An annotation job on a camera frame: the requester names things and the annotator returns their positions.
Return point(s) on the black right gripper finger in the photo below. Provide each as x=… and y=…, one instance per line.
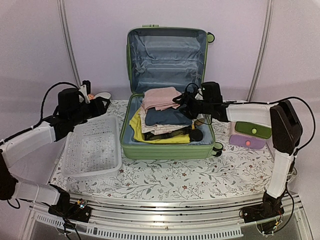
x=181, y=99
x=183, y=109

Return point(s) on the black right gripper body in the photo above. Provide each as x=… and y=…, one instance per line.
x=197, y=107

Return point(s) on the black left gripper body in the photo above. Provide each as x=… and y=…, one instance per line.
x=98, y=110

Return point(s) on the dark blue garment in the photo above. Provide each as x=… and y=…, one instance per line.
x=169, y=116

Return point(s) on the pink towel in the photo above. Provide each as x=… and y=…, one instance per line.
x=160, y=98

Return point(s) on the green hard-shell suitcase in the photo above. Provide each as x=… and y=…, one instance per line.
x=159, y=57

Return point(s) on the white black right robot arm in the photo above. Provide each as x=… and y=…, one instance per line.
x=286, y=132

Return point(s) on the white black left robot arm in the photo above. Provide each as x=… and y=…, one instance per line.
x=74, y=107

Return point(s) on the red patterned ceramic bowl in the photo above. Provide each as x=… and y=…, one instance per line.
x=91, y=96

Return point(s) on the white ceramic bowl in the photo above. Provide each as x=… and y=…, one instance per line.
x=105, y=95

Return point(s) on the black round object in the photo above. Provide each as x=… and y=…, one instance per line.
x=195, y=135

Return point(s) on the cream patterned folded garment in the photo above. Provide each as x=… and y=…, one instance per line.
x=157, y=129

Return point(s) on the yellow folded garment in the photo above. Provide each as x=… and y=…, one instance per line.
x=136, y=125

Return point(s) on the white perforated plastic basket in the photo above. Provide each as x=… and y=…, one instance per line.
x=92, y=150

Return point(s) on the black mesh garment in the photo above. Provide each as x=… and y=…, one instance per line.
x=180, y=132

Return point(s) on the white green purple drawer box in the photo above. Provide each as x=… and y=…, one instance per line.
x=250, y=135

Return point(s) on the floral patterned table cloth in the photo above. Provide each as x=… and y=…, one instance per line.
x=239, y=171

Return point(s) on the right aluminium wall post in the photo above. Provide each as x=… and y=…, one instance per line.
x=262, y=49

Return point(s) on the aluminium wall post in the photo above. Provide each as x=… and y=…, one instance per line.
x=61, y=5
x=262, y=49

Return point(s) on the left aluminium wall post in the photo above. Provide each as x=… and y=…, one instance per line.
x=61, y=5

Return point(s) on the aluminium front rail frame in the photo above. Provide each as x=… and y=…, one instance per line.
x=200, y=219

